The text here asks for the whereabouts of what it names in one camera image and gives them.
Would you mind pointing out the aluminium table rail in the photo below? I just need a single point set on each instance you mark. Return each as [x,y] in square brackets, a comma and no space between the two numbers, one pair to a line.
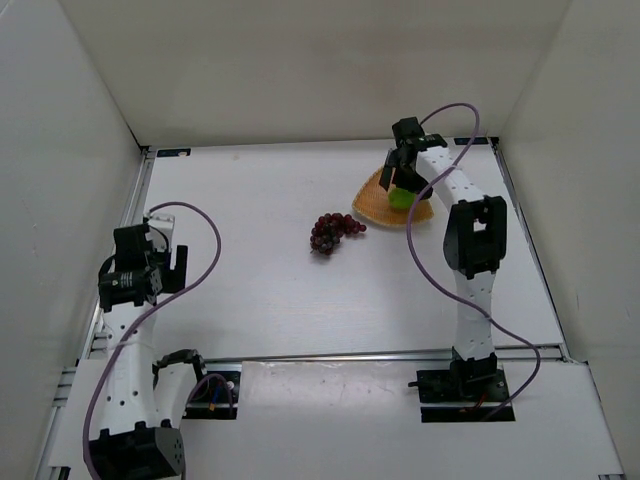
[513,353]

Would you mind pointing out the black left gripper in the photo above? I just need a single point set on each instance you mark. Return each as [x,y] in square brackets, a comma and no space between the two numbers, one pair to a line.
[176,270]

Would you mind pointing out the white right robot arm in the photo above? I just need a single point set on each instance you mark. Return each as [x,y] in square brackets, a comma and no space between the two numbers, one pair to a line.
[474,244]

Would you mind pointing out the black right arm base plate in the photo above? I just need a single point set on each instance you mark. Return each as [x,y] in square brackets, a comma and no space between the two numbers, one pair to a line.
[444,399]

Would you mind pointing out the blue label right corner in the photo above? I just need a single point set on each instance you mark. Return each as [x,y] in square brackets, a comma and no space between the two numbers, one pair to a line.
[462,141]

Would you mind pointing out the green fake apple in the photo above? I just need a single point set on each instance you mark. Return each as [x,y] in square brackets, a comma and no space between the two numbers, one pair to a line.
[400,199]

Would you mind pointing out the purple fake grape bunch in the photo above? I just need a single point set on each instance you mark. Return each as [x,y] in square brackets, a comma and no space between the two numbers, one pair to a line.
[329,229]

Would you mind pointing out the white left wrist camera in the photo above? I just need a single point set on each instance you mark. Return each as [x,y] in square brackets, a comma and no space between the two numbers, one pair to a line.
[161,228]

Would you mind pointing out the blue label corner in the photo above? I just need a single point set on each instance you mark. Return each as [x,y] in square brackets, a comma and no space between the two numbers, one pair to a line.
[462,141]
[174,152]

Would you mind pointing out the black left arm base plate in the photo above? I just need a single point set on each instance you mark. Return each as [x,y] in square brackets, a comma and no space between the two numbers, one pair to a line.
[215,401]

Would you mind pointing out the woven triangular fruit basket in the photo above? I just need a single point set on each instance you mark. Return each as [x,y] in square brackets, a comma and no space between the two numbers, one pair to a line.
[371,203]

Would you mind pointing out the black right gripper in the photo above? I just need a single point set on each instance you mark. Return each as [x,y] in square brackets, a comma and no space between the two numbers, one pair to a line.
[405,167]

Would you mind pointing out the blue label left corner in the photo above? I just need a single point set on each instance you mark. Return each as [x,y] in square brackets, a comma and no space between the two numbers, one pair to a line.
[174,152]

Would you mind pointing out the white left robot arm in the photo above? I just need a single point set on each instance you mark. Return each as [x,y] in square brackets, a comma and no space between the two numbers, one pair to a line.
[131,428]

